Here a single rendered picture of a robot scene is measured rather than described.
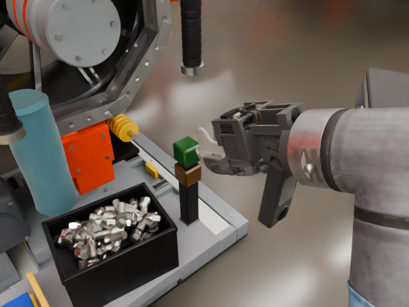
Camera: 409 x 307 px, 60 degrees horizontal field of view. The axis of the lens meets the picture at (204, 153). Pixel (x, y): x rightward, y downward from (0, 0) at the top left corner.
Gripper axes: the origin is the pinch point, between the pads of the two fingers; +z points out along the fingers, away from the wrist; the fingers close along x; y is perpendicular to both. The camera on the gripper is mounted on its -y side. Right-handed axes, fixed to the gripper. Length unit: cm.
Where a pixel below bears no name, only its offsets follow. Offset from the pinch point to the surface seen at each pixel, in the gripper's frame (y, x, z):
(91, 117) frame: 7.5, 1.0, 37.3
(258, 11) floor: 17, -258, 196
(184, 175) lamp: -5.5, -0.3, 9.0
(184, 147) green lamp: 0.1, -1.2, 7.0
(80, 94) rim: 12.8, -1.1, 43.7
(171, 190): -31, -24, 60
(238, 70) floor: -15, -143, 129
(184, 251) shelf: -20.9, 4.2, 11.7
